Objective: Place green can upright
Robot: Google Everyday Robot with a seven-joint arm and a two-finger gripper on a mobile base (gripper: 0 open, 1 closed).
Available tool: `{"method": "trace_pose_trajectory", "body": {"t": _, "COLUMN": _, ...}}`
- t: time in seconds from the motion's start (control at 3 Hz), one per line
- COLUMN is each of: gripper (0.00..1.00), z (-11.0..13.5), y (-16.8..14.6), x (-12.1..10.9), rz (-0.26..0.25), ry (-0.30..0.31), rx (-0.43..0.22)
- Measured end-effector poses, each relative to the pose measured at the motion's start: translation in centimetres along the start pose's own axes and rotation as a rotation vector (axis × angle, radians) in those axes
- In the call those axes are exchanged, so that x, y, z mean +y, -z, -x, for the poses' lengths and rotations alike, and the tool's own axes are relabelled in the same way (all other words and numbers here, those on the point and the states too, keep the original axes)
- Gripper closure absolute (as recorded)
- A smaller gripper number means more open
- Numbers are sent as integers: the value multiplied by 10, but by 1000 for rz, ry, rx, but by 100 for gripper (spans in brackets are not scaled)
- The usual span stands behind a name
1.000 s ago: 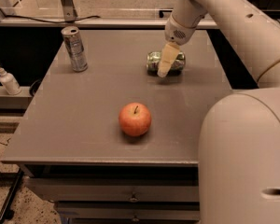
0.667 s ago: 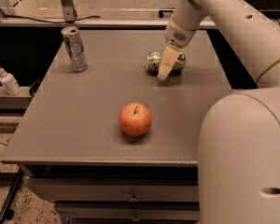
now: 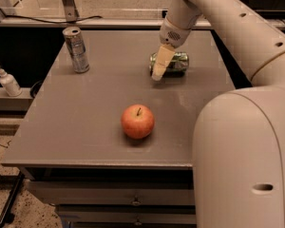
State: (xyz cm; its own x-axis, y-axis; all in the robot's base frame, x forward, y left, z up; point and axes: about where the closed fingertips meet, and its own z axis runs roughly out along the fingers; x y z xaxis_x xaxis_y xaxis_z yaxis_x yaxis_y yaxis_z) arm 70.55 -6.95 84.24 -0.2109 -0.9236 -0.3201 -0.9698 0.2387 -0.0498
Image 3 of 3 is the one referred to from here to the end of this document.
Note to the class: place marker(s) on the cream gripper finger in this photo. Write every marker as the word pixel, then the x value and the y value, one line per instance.
pixel 164 56

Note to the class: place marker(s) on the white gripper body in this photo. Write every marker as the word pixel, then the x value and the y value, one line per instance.
pixel 172 34

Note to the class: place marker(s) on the green soda can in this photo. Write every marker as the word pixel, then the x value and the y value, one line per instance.
pixel 179 63

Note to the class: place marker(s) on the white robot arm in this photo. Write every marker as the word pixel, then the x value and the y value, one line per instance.
pixel 239 136

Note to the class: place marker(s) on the tall silver can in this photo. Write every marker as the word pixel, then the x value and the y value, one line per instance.
pixel 76 48

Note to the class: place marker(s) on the red apple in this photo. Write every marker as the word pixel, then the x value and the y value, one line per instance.
pixel 137 121

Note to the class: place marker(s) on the white pump bottle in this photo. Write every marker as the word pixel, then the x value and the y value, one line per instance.
pixel 9 83

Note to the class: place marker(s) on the upper grey drawer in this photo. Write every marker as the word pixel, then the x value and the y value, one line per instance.
pixel 111 193

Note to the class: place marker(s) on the grey drawer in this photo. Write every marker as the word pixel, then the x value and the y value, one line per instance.
pixel 111 193
pixel 146 214

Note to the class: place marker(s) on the lower grey drawer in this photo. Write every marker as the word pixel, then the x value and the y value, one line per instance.
pixel 146 214

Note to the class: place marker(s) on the black floor bar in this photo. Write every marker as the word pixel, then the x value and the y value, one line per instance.
pixel 6 216

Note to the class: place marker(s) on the left metal bracket post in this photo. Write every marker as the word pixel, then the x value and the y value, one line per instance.
pixel 71 13

